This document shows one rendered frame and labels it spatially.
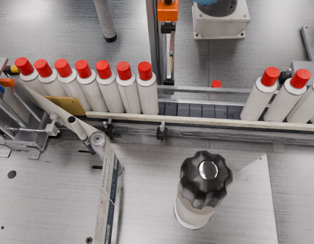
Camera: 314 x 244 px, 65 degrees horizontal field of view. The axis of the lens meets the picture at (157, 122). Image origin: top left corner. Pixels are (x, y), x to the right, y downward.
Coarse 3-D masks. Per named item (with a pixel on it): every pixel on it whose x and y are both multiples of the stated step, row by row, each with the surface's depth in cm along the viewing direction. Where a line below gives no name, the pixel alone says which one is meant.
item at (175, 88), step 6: (162, 90) 72; (168, 90) 72; (174, 90) 71; (180, 90) 71; (186, 90) 71; (192, 90) 71; (198, 90) 70; (204, 90) 70; (210, 90) 70; (216, 90) 70; (222, 90) 70; (228, 90) 70; (234, 90) 70; (240, 90) 70; (246, 90) 70
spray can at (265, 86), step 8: (264, 72) 58; (272, 72) 57; (256, 80) 61; (264, 80) 58; (272, 80) 57; (256, 88) 61; (264, 88) 59; (272, 88) 59; (256, 96) 62; (264, 96) 61; (248, 104) 67; (256, 104) 64; (264, 104) 64; (248, 112) 69; (256, 112) 67; (248, 120) 71; (256, 120) 71
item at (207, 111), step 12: (168, 108) 77; (180, 108) 77; (192, 108) 77; (204, 108) 77; (216, 108) 77; (228, 108) 76; (240, 108) 76; (84, 120) 77; (96, 120) 77; (120, 120) 76; (288, 132) 72; (300, 132) 71; (312, 132) 71
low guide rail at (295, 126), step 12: (132, 120) 74; (144, 120) 73; (156, 120) 73; (168, 120) 72; (180, 120) 71; (192, 120) 71; (204, 120) 71; (216, 120) 71; (228, 120) 70; (240, 120) 70
